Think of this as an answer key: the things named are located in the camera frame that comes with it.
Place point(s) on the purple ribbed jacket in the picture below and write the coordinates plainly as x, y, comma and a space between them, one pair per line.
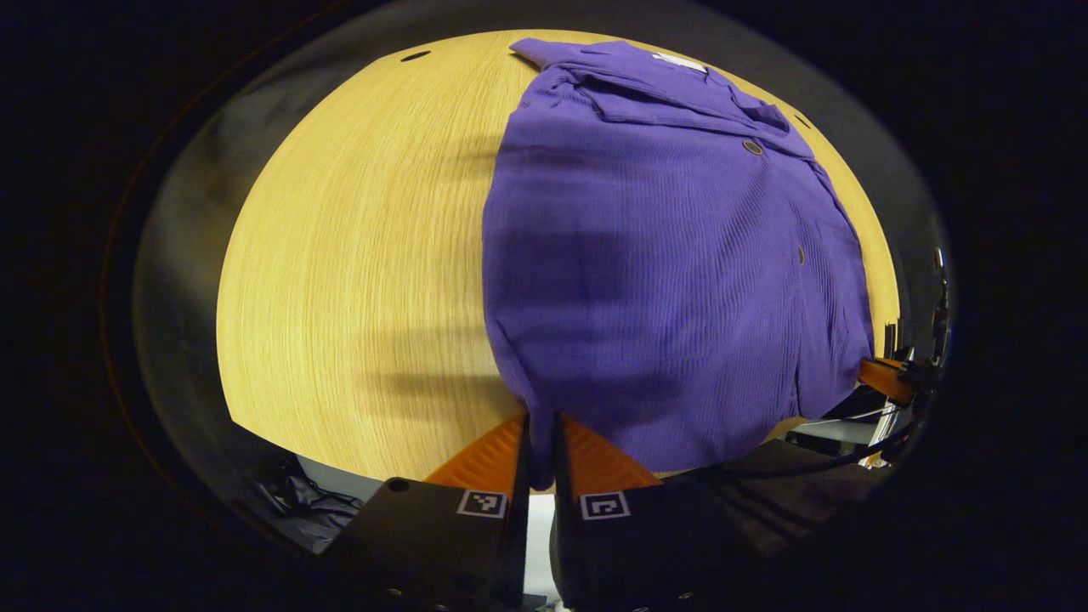
663, 280

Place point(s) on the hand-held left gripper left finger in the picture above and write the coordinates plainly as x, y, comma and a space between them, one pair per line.
520, 476

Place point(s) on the dark crumpled cloth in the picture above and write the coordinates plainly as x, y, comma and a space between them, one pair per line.
306, 506

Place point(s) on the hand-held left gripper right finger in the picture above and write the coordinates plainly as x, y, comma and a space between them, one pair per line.
563, 476

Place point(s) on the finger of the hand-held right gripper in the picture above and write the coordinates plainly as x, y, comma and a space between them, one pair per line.
884, 376

